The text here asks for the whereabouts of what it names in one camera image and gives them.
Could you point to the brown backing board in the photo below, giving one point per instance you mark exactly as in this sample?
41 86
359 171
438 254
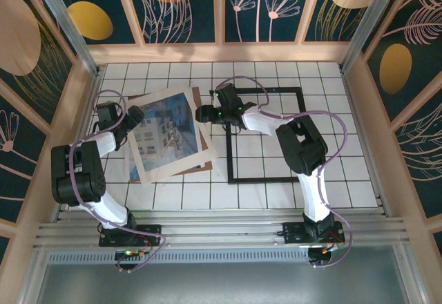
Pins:
196 98

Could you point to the black picture frame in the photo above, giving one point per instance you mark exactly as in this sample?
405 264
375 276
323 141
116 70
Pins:
228 155

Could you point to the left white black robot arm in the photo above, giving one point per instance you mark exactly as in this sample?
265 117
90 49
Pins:
86 166

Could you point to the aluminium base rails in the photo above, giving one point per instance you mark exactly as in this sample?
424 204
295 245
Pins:
221 229

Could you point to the small controller board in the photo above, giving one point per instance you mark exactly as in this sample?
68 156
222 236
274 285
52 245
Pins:
129 254

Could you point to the grey metal sheet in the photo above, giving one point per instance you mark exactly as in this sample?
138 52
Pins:
221 283

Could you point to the aluminium side rail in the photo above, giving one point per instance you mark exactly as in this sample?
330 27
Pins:
351 93
93 88

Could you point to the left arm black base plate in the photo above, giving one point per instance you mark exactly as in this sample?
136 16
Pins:
152 231

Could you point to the aluminium corner post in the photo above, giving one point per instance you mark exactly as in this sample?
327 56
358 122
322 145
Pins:
68 24
367 24

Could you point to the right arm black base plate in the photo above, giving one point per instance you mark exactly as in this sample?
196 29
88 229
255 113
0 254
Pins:
291 233

